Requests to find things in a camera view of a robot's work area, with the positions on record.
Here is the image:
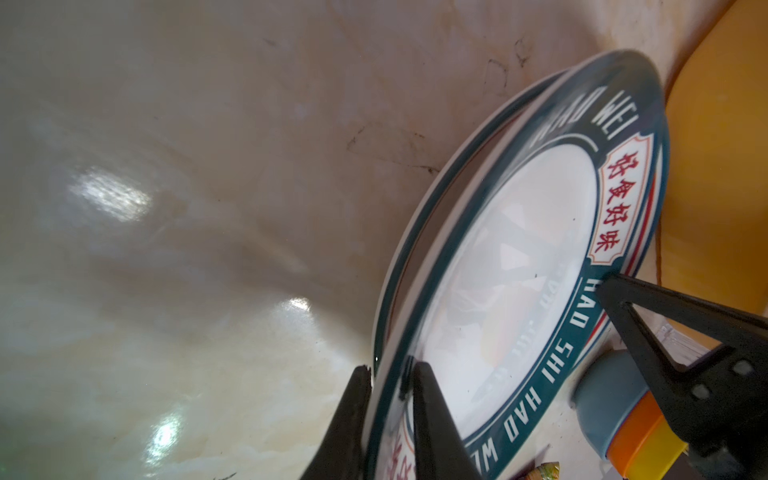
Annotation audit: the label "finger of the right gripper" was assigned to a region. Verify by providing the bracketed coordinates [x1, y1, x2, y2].
[596, 274, 767, 479]

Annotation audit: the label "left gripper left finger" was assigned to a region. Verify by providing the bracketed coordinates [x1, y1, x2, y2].
[300, 365, 372, 480]

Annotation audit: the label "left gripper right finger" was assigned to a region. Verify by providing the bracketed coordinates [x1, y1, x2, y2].
[412, 362, 482, 480]

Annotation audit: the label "orange bowl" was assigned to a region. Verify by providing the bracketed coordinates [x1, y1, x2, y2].
[606, 391, 663, 478]

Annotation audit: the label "yellow bowls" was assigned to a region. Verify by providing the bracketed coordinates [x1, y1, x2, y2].
[624, 419, 688, 480]

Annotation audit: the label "plate with green rim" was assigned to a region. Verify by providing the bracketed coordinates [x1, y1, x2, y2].
[362, 49, 669, 479]

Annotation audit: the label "yellow plastic bin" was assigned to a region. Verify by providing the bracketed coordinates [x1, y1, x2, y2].
[658, 1, 767, 315]

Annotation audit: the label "green snack bag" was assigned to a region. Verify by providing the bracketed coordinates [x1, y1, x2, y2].
[523, 462, 560, 480]

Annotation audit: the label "blue bowl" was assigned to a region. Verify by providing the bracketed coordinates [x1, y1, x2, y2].
[572, 350, 649, 460]

